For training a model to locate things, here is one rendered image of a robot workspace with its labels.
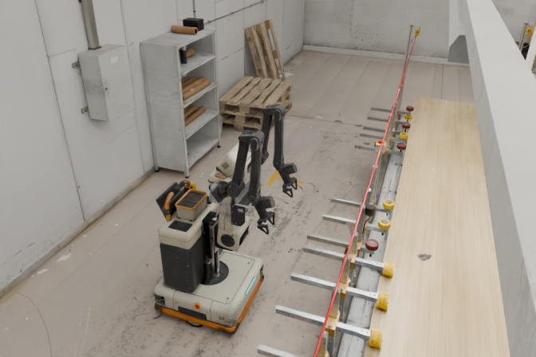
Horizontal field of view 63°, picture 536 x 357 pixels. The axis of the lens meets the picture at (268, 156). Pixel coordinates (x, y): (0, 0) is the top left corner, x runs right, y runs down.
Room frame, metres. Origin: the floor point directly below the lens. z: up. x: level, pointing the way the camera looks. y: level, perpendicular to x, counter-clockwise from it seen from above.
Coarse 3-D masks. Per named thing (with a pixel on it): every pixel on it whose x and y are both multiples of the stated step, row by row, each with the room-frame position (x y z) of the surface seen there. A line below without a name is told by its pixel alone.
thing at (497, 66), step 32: (480, 0) 1.37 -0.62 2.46; (480, 32) 0.92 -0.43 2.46; (480, 64) 0.69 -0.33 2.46; (512, 64) 0.69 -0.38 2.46; (480, 96) 0.60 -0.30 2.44; (512, 96) 0.53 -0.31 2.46; (480, 128) 0.53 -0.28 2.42; (512, 128) 0.43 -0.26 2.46; (512, 160) 0.36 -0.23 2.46; (512, 192) 0.30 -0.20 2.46; (512, 224) 0.27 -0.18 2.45; (512, 256) 0.25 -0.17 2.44; (512, 288) 0.22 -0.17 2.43; (512, 320) 0.20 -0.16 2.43; (512, 352) 0.19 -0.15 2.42
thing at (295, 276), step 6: (294, 276) 1.82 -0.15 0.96; (300, 276) 1.82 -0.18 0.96; (306, 276) 1.82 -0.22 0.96; (306, 282) 1.79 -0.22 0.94; (312, 282) 1.78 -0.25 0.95; (318, 282) 1.78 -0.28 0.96; (324, 282) 1.78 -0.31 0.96; (330, 282) 1.78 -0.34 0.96; (330, 288) 1.75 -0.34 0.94; (348, 288) 1.73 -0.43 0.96; (354, 288) 1.73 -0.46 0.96; (348, 294) 1.72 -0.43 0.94; (354, 294) 1.71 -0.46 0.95; (360, 294) 1.70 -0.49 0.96; (366, 294) 1.69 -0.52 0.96; (372, 294) 1.69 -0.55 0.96; (372, 300) 1.67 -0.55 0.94
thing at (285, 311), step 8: (280, 312) 1.58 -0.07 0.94; (288, 312) 1.57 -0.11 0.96; (296, 312) 1.57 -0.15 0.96; (304, 312) 1.57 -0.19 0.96; (304, 320) 1.54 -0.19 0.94; (312, 320) 1.53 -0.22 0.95; (320, 320) 1.52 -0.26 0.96; (336, 328) 1.49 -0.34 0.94; (344, 328) 1.47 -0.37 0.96; (352, 328) 1.47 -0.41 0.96; (360, 328) 1.47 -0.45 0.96; (360, 336) 1.44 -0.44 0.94; (368, 336) 1.43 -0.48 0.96
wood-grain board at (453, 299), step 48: (432, 144) 3.60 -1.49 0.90; (480, 144) 3.62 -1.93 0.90; (432, 192) 2.79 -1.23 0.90; (480, 192) 2.80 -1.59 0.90; (432, 240) 2.22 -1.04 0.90; (480, 240) 2.23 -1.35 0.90; (384, 288) 1.80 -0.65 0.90; (432, 288) 1.80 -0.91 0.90; (480, 288) 1.81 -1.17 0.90; (384, 336) 1.48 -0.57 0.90; (432, 336) 1.48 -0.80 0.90; (480, 336) 1.49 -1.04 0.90
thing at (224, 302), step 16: (224, 256) 2.77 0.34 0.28; (240, 256) 2.78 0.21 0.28; (224, 272) 2.60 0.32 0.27; (240, 272) 2.59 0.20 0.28; (256, 272) 2.62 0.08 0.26; (160, 288) 2.41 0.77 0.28; (176, 288) 2.41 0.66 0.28; (208, 288) 2.41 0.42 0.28; (224, 288) 2.41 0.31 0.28; (240, 288) 2.42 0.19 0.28; (256, 288) 2.59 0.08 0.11; (160, 304) 2.39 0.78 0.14; (176, 304) 2.34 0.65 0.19; (192, 304) 2.29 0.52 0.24; (208, 304) 2.27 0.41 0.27; (224, 304) 2.26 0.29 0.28; (240, 304) 2.30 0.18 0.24; (192, 320) 2.29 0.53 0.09; (208, 320) 2.26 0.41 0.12; (224, 320) 2.21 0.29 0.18; (240, 320) 2.28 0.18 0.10
